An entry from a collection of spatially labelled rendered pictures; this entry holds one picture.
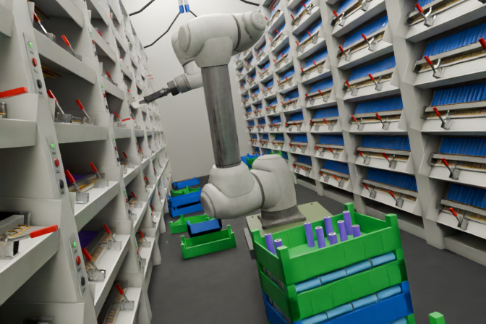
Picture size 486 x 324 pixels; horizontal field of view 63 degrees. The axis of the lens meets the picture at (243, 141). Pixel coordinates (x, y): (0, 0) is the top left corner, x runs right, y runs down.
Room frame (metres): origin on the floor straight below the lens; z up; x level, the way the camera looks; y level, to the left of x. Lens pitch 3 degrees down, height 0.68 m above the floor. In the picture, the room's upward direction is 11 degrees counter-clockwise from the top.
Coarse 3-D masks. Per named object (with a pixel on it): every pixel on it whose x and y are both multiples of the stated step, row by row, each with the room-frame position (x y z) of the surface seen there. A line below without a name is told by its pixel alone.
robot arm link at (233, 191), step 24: (192, 24) 1.35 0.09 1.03; (216, 24) 1.37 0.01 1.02; (192, 48) 1.36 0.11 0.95; (216, 48) 1.37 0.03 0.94; (216, 72) 1.40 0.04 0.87; (216, 96) 1.41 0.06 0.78; (216, 120) 1.43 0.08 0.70; (216, 144) 1.45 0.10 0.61; (216, 168) 1.47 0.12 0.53; (240, 168) 1.46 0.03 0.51; (216, 192) 1.43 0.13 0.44; (240, 192) 1.45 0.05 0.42; (216, 216) 1.45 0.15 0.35
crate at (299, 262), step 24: (336, 216) 1.07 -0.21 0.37; (360, 216) 1.04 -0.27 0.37; (264, 240) 1.01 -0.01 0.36; (288, 240) 1.03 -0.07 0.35; (360, 240) 0.87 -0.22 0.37; (384, 240) 0.89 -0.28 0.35; (264, 264) 0.94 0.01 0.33; (288, 264) 0.82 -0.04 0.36; (312, 264) 0.83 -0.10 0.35; (336, 264) 0.85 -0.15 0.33
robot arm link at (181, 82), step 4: (180, 76) 1.95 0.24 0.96; (184, 76) 1.95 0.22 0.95; (176, 80) 1.94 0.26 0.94; (180, 80) 1.94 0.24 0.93; (184, 80) 1.94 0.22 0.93; (176, 84) 1.94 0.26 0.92; (180, 84) 1.94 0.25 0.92; (184, 84) 1.94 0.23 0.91; (188, 84) 1.94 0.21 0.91; (180, 88) 1.94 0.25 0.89; (184, 88) 1.95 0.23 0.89; (188, 88) 1.96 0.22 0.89; (180, 92) 1.96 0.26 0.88; (184, 92) 1.98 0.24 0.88
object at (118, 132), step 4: (112, 116) 1.52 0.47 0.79; (112, 120) 1.52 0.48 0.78; (116, 120) 2.10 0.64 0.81; (128, 120) 2.11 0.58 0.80; (112, 124) 1.52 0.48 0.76; (128, 124) 2.11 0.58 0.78; (116, 128) 1.62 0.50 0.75; (120, 128) 1.71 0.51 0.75; (124, 128) 1.85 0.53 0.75; (128, 128) 2.11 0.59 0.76; (116, 132) 1.63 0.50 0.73; (120, 132) 1.72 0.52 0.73; (124, 132) 1.85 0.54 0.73; (128, 132) 1.98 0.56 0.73; (116, 136) 1.63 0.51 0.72; (120, 136) 1.73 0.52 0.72; (124, 136) 1.86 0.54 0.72; (128, 136) 1.99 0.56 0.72
